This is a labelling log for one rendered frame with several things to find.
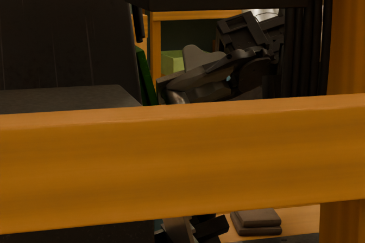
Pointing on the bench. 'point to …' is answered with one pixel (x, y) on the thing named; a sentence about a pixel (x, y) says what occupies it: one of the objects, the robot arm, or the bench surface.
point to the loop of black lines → (305, 44)
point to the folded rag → (257, 222)
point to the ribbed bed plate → (180, 229)
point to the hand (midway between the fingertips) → (177, 95)
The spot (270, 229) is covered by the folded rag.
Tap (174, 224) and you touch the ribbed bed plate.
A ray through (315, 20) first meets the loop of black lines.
